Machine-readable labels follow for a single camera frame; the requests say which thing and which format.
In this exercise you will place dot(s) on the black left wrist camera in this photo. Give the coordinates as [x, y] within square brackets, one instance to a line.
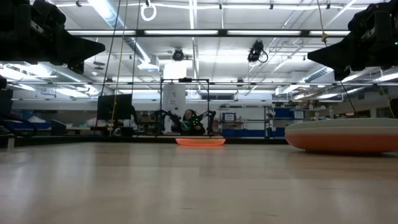
[49, 14]

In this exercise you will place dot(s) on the background black rig frame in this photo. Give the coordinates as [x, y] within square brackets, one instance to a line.
[185, 80]

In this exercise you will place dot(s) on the white column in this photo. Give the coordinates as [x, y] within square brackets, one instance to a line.
[174, 96]

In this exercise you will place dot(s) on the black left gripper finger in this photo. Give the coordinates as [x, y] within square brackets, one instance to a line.
[81, 48]
[76, 67]

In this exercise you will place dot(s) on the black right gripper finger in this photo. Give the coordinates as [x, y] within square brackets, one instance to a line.
[342, 74]
[335, 56]

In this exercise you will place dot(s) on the black computer monitor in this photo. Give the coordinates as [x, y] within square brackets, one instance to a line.
[115, 107]

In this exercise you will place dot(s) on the person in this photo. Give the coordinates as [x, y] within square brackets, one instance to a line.
[189, 116]

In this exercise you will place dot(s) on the translucent orange small plate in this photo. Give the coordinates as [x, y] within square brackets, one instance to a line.
[200, 142]

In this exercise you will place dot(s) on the pale blue large plate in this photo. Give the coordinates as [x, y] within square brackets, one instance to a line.
[342, 123]

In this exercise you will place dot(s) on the black aluminium table frame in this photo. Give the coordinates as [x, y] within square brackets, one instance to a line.
[93, 140]

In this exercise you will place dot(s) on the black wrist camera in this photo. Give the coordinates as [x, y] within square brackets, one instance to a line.
[370, 18]
[49, 14]

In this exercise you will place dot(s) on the round black ceiling camera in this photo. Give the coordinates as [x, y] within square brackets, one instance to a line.
[178, 55]

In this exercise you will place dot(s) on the blue storage bin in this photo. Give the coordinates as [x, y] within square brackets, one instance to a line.
[28, 125]

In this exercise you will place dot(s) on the metal shelf with blue bins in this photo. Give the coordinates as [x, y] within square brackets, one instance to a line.
[281, 112]

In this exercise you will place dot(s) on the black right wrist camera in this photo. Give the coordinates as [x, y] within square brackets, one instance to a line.
[370, 18]

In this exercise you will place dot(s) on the terracotta large plate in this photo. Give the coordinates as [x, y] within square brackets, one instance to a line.
[342, 143]

